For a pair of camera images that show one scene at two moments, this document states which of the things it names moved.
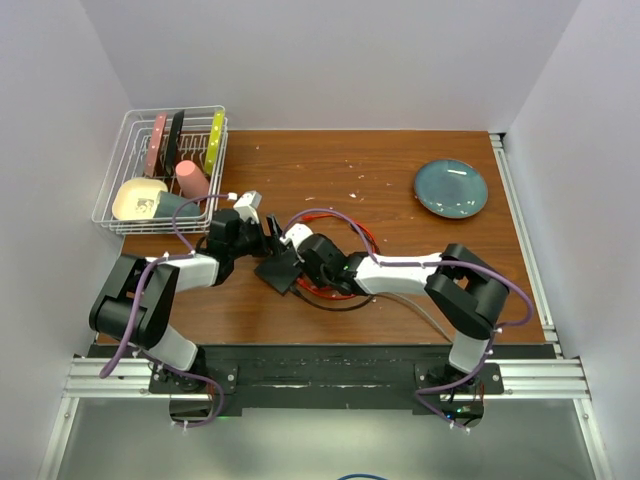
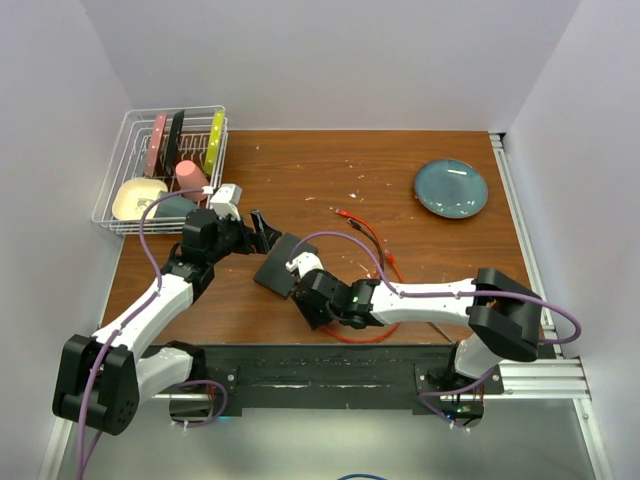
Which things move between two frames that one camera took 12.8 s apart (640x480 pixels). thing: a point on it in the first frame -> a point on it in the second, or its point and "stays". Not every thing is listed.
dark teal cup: [167, 204] stays
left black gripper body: [251, 241] stays
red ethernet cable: [319, 216] -> [382, 260]
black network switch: [279, 271] stays
